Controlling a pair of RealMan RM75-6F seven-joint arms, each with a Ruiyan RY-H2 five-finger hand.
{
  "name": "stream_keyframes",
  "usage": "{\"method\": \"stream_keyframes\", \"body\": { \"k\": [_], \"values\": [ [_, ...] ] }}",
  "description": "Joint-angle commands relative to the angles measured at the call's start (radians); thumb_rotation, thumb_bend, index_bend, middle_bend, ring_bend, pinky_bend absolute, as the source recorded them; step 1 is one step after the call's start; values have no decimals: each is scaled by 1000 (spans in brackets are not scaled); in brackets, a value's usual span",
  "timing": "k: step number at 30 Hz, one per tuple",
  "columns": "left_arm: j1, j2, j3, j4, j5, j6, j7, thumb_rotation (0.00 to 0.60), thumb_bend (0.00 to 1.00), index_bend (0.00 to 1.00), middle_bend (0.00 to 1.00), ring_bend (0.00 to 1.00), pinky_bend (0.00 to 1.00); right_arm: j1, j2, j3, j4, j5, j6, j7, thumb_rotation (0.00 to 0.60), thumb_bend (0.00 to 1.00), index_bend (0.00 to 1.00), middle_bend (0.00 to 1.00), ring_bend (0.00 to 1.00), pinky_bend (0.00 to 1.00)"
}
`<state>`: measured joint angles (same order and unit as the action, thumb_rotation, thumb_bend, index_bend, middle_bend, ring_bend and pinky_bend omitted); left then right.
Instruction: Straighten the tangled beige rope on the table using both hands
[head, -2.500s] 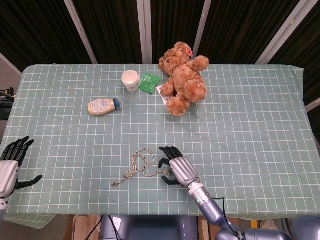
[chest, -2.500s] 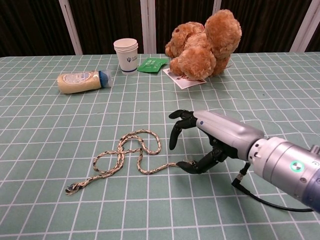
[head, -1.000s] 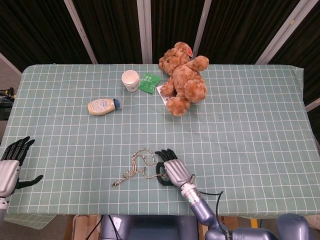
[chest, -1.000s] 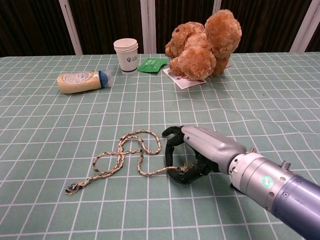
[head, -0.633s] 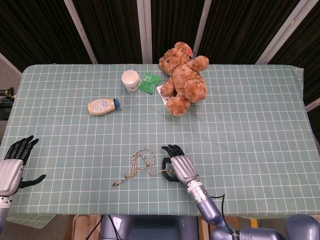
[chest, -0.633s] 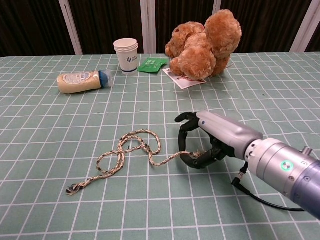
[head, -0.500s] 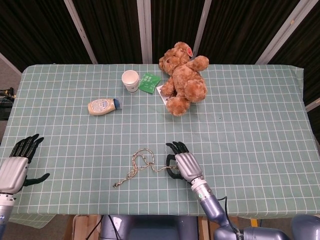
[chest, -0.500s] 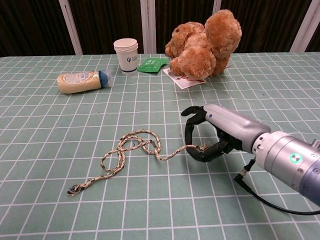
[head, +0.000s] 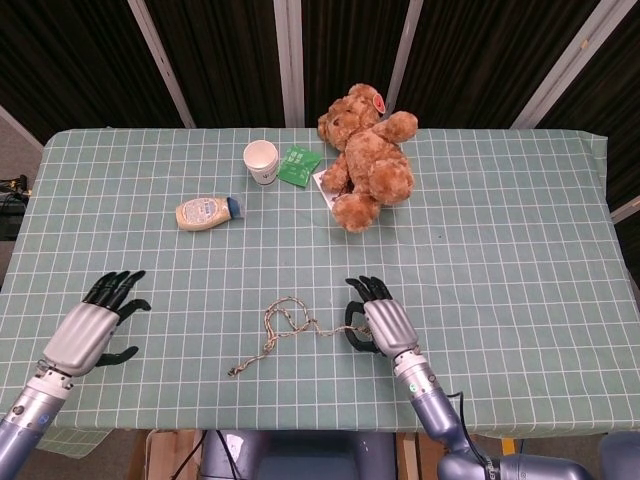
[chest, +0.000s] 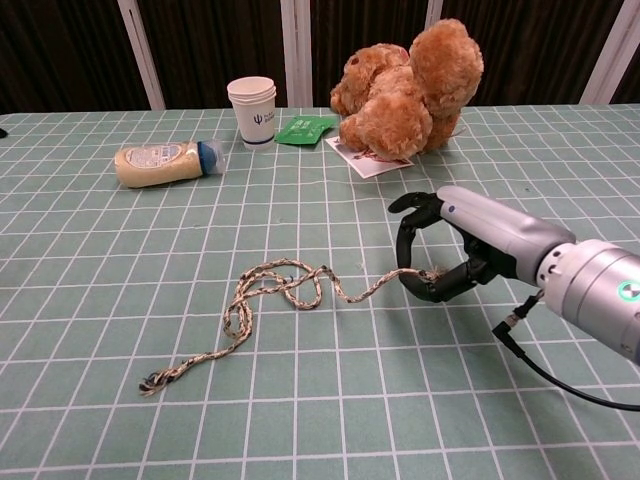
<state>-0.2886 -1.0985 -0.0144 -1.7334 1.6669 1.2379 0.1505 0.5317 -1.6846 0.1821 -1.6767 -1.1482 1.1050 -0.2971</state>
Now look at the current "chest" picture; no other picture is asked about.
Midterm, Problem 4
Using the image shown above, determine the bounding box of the white paper cup stack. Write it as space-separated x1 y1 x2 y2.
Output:
226 76 278 151

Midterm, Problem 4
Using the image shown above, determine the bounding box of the green checked tablecloth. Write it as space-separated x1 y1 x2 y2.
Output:
0 103 640 480

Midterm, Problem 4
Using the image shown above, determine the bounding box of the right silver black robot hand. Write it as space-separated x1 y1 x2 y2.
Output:
388 185 577 304

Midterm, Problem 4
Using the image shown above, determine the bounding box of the white frame post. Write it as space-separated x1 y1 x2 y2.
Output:
117 0 167 111
423 0 444 31
279 0 314 109
579 0 640 105

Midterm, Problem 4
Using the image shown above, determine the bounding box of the brown plush teddy bear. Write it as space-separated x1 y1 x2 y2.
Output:
329 18 485 162

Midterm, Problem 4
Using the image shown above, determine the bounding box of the white printed card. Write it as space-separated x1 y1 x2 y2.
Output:
324 135 416 180

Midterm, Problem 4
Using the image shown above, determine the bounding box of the black cable with plug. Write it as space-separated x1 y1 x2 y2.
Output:
492 292 640 412

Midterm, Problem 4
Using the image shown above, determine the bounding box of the beige and black braided rope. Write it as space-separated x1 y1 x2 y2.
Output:
138 257 446 399

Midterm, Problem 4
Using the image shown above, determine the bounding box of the cream sauce bottle blue cap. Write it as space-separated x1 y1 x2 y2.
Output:
114 139 225 189

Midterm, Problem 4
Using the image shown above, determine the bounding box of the dark brown curtain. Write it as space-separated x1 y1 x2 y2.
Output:
0 0 640 115

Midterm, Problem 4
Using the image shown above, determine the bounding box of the green sachet packet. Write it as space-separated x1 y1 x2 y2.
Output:
273 114 335 147

